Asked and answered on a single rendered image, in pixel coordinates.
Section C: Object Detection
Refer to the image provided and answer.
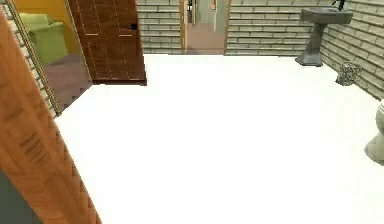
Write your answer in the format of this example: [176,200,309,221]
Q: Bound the green sofa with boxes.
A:
[18,12,70,66]

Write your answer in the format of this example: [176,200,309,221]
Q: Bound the dark brown wooden room door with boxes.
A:
[67,0,148,87]

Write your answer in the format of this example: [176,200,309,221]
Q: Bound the light brown wooden room door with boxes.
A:
[0,7,103,224]

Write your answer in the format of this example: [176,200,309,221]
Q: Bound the black sink faucet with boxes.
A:
[331,0,348,12]

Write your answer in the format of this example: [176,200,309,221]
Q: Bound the white toilet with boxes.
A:
[363,99,384,166]

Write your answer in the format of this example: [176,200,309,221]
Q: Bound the grey pedestal sink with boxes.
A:
[294,7,354,68]

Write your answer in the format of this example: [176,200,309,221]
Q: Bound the grey wire waste bin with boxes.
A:
[335,61,364,87]

